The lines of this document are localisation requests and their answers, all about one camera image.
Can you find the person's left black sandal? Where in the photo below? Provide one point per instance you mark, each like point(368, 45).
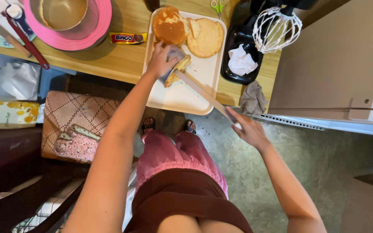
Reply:
point(148, 124)

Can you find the dark round object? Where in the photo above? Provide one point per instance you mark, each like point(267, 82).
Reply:
point(152, 4)

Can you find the brown cardboard box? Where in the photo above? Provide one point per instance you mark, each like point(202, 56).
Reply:
point(367, 207)

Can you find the person's black sandal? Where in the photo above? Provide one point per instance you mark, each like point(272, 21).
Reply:
point(148, 124)
point(190, 127)

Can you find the white coated whisk attachment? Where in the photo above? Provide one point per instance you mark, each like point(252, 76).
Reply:
point(277, 29)

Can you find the person's brown shirt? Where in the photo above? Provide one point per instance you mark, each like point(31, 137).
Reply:
point(180, 197)

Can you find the person's pink trousers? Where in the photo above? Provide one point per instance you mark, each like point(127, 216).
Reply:
point(173, 155)

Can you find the black stand mixer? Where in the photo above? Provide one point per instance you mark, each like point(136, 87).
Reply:
point(238, 30)

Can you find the yellow red biscuit packet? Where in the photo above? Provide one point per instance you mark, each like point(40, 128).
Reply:
point(125, 38)

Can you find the person's right hand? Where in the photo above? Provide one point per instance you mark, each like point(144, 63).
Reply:
point(251, 131)

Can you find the clear plastic bag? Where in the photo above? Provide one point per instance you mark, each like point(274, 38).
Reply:
point(15, 81)

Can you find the pink floral pouch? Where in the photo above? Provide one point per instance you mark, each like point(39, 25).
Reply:
point(76, 147)

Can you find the blue measuring spoon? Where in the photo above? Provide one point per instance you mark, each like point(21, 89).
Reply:
point(23, 22)

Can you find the grey cloth rag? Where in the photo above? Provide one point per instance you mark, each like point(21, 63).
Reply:
point(253, 98)

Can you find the yellow floral tissue box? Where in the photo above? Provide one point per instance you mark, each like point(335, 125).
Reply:
point(5, 115)

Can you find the pale round cake layer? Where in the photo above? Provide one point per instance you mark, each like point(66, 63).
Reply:
point(206, 38)

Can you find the brown diamond pattern cushion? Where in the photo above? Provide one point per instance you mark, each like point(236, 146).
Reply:
point(76, 108)

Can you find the white rectangular tray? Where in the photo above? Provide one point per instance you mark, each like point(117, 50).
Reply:
point(186, 93)

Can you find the pink cake turntable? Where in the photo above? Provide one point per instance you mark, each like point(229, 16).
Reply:
point(99, 22)

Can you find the crumpled white tissue paper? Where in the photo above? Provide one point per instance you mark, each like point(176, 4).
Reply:
point(241, 61)

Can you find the long cake knife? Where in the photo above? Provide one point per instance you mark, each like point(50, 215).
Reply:
point(202, 93)

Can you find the round metal cake pan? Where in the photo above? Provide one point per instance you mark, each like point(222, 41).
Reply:
point(60, 14)

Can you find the person's left hand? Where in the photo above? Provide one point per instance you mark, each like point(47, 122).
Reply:
point(159, 64)

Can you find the cut sponge cake piece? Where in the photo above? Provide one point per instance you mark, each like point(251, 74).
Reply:
point(181, 66)

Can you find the person's right black sandal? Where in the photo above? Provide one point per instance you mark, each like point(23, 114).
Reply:
point(190, 127)

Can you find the browned round cake layer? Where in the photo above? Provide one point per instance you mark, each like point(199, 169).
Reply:
point(168, 27)

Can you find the beige refrigerator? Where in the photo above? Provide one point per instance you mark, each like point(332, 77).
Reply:
point(329, 64)

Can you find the dark brown bench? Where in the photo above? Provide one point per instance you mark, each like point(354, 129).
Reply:
point(11, 161)

